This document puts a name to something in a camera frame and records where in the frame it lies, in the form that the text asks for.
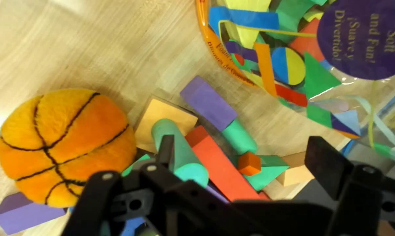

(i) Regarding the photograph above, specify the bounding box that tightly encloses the clear plastic toy bag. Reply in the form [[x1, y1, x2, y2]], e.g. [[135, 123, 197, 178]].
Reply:
[[194, 0, 395, 161]]

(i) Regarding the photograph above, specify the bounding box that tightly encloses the orange plush basketball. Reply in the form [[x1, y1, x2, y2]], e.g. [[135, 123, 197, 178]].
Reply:
[[0, 88, 137, 208]]

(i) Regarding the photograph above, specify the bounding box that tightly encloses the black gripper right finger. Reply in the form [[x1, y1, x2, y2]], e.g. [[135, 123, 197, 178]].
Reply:
[[305, 137, 395, 236]]

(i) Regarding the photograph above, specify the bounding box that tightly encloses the tan foam block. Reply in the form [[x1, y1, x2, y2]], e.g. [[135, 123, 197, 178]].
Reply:
[[135, 99, 198, 153]]

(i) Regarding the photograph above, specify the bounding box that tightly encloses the long red foam block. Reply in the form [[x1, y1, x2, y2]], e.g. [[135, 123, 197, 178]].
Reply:
[[185, 126, 261, 203]]

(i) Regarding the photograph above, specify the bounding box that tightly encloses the small orange foam cube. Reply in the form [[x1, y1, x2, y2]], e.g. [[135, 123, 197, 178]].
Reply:
[[238, 153, 261, 176]]

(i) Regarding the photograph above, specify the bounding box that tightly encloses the purple foam block near ball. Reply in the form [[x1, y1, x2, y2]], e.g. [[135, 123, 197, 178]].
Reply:
[[0, 193, 66, 235]]

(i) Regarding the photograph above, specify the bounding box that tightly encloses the teal foam cylinder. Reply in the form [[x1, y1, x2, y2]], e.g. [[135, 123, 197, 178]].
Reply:
[[151, 119, 209, 188]]

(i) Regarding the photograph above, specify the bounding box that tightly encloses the green foam triangle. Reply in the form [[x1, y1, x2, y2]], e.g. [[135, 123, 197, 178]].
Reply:
[[246, 155, 289, 192]]

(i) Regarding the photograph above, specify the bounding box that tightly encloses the purple rectangular foam block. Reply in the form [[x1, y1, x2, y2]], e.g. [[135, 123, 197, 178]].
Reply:
[[180, 77, 238, 132]]

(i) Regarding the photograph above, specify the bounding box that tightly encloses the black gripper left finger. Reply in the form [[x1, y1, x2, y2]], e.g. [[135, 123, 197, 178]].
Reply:
[[60, 134, 176, 236]]

